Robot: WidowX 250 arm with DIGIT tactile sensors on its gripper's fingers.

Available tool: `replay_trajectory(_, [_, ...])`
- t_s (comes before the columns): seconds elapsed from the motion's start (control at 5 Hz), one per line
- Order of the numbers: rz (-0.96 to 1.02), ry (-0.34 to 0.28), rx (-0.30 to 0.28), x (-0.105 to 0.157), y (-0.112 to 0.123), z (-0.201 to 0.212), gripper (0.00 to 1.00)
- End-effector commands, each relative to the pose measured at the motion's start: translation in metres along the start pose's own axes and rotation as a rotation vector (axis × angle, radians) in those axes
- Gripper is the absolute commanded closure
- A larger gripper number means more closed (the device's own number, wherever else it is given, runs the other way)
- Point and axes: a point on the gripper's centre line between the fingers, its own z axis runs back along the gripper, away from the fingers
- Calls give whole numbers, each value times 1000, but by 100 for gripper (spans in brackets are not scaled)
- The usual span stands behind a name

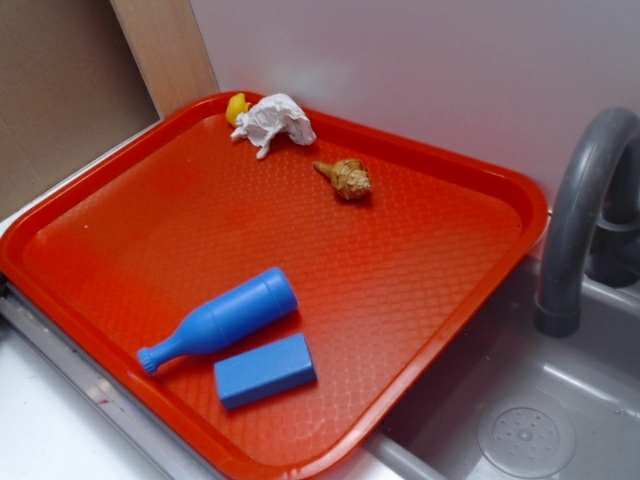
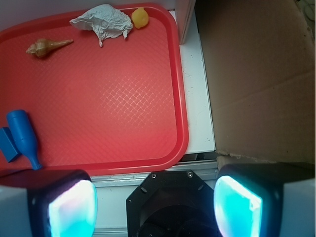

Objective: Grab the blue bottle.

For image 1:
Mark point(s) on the blue plastic bottle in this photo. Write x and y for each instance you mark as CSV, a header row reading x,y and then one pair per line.
x,y
225,320

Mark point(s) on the brown spiral seashell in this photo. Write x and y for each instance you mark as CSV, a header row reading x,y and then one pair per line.
x,y
349,178

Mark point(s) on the red plastic tray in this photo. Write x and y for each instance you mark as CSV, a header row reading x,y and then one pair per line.
x,y
118,257

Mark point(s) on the blue rectangular block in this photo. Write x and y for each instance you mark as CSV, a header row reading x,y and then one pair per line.
x,y
263,372

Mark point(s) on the crumpled white paper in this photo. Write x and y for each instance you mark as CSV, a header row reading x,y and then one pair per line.
x,y
273,115

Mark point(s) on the small yellow toy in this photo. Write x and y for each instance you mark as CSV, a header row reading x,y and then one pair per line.
x,y
236,105

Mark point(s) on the grey toy sink basin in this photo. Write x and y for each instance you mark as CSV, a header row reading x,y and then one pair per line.
x,y
591,375

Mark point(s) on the wooden board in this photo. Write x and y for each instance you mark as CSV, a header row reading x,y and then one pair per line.
x,y
168,48

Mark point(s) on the grey toy faucet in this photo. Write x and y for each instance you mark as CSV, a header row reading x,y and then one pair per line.
x,y
594,228

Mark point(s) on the round sink drain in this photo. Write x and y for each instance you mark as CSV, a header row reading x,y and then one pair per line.
x,y
526,440

